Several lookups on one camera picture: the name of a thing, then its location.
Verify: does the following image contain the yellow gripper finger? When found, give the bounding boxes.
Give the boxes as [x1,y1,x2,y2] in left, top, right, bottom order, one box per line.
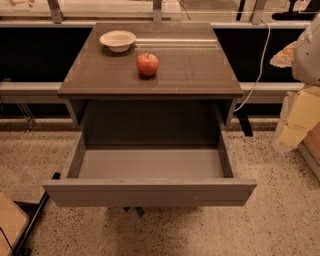
[272,87,320,153]
[270,41,296,68]

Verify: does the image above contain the red apple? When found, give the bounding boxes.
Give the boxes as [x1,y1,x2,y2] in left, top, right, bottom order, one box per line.
[136,53,159,76]

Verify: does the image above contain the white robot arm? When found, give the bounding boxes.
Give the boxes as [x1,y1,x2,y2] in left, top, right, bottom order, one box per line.
[270,14,320,153]

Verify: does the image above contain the open grey top drawer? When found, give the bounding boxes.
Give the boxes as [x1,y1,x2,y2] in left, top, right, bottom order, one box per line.
[43,133,257,207]

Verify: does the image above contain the cardboard box right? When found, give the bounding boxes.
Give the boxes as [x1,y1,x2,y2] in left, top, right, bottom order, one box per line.
[298,123,320,181]

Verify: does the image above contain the white paper bowl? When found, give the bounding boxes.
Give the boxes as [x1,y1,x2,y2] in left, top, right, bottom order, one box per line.
[99,30,136,53]

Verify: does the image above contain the black metal stand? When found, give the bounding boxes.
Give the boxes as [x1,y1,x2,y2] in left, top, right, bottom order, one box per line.
[11,171,62,256]

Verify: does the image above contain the wooden board lower left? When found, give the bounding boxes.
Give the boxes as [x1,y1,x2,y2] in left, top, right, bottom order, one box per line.
[0,192,29,256]

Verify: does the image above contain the white cable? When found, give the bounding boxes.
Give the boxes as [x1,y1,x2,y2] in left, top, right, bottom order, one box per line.
[233,19,272,113]

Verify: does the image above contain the metal rail frame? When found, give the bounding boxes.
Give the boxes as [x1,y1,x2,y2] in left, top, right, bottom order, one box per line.
[0,21,309,104]

